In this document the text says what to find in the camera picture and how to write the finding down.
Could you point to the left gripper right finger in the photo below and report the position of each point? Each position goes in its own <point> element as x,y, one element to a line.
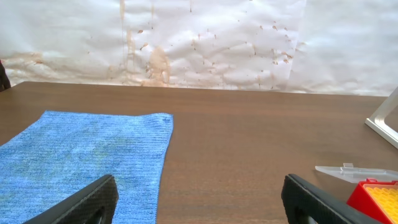
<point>308,202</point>

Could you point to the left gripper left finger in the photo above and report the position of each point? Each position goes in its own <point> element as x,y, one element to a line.
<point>90,202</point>

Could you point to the red and yellow tip box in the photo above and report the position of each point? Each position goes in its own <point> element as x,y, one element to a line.
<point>360,200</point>

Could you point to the blue cloth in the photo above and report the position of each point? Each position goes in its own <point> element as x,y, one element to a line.
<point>77,149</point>

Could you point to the white and blue stand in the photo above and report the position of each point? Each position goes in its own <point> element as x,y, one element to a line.
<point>379,124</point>

